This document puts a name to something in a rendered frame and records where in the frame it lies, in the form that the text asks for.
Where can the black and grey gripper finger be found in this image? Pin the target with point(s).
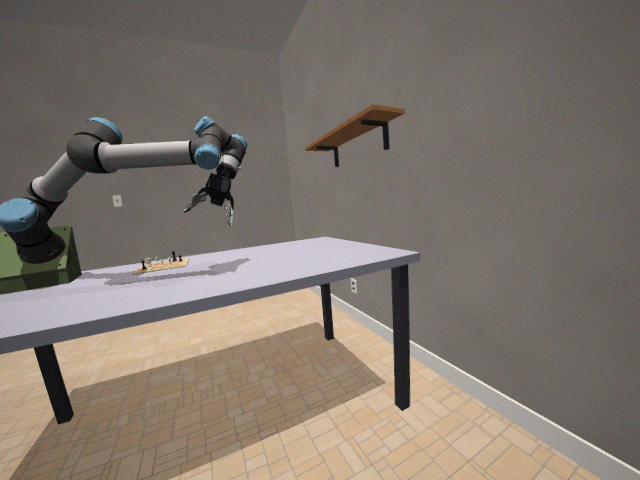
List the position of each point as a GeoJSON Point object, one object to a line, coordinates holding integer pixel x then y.
{"type": "Point", "coordinates": [197, 198]}
{"type": "Point", "coordinates": [226, 206]}

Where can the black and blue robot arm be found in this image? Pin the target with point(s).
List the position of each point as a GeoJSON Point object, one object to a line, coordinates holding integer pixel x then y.
{"type": "Point", "coordinates": [88, 149]}

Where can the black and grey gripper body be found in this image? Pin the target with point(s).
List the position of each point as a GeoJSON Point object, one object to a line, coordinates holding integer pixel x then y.
{"type": "Point", "coordinates": [218, 184]}

